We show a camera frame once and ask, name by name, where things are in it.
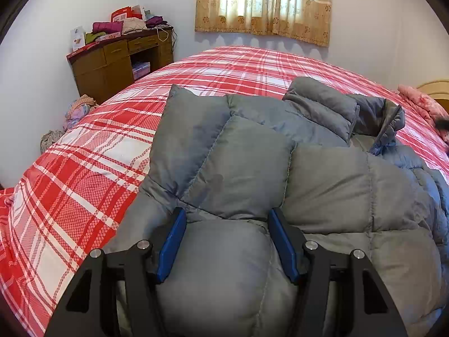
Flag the flat red box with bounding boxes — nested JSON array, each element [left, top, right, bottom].
[[67, 32, 122, 60]]

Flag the beige folded garment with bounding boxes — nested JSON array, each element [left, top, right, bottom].
[[121, 17, 148, 35]]

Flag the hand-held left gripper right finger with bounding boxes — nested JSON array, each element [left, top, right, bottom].
[[268, 207, 409, 337]]

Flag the beige patterned curtain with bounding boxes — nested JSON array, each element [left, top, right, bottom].
[[194, 0, 332, 47]]

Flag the white picture box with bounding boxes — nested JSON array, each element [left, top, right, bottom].
[[70, 26, 86, 52]]

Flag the magenta folded clothes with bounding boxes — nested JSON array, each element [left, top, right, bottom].
[[92, 21, 124, 35]]

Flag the light wooden headboard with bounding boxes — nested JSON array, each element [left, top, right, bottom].
[[416, 80, 449, 113]]

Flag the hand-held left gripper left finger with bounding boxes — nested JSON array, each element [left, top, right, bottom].
[[45, 207, 187, 337]]

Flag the grey patterned cloth heap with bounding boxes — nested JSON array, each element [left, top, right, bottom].
[[40, 130, 66, 154]]

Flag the pink and purple clothes pile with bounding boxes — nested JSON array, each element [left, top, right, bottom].
[[64, 95, 100, 130]]

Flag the grey down jacket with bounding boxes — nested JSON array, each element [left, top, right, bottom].
[[105, 76, 449, 337]]

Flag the brown wooden desk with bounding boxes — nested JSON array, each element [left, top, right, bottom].
[[67, 26, 175, 105]]

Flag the red cardboard box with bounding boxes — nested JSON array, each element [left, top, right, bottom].
[[111, 5, 144, 22]]

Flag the pink floral quilt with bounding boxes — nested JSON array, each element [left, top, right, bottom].
[[397, 84, 449, 155]]

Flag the pink and purple storage box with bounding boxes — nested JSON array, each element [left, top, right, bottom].
[[132, 62, 151, 79]]

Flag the white cable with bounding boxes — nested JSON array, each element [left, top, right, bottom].
[[157, 26, 178, 55]]

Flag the purple folded garment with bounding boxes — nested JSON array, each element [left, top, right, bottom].
[[145, 15, 168, 29]]

